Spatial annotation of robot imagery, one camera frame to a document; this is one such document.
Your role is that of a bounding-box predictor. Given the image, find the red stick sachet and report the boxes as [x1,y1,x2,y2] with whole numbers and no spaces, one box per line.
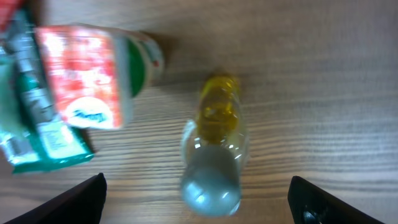
[0,0,24,32]

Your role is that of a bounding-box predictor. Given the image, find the yellow oil bottle silver cap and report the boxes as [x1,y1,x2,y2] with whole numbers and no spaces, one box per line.
[180,72,249,217]

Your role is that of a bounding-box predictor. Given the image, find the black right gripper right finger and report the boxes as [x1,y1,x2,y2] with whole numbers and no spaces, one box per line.
[287,176,382,224]

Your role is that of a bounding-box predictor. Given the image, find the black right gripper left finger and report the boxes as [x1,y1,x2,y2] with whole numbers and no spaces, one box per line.
[6,173,107,224]

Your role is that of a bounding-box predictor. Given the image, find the green white gloves packet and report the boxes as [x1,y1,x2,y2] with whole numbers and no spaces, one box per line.
[1,7,94,174]

